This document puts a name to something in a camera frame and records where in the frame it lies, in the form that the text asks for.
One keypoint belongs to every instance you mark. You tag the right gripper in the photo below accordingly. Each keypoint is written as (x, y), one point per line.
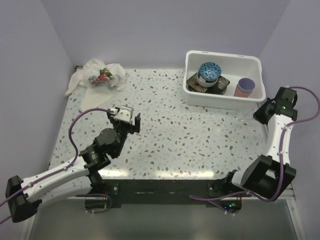
(257, 114)

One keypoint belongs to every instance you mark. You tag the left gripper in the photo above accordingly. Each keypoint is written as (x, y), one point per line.
(136, 127)

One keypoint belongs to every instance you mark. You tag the clear glass cup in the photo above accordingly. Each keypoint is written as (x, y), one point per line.
(245, 116)

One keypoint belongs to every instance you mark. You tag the orange plastic cup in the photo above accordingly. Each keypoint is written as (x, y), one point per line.
(241, 93)

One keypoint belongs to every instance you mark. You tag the purple plastic cup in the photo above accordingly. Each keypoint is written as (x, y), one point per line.
(246, 85)

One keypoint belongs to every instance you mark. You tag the black floral square plate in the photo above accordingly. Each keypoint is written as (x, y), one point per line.
(219, 88)

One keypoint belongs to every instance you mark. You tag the cream bowl blue pattern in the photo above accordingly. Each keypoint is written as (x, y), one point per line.
(204, 82)

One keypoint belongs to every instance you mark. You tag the blue patterned small bowl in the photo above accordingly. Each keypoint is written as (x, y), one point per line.
(209, 71)

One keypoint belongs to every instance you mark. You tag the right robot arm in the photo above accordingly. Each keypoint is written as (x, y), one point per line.
(270, 174)

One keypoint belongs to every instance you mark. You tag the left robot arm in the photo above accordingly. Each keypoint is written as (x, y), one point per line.
(23, 195)

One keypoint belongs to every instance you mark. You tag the white plastic bin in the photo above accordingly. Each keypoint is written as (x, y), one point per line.
(234, 67)

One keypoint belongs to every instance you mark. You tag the white floral cloth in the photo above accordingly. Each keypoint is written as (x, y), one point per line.
(100, 81)

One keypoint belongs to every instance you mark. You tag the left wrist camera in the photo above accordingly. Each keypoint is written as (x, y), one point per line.
(124, 114)

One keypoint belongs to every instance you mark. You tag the aluminium frame rail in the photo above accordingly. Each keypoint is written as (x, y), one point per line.
(289, 193)

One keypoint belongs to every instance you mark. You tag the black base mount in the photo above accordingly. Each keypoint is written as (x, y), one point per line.
(165, 192)

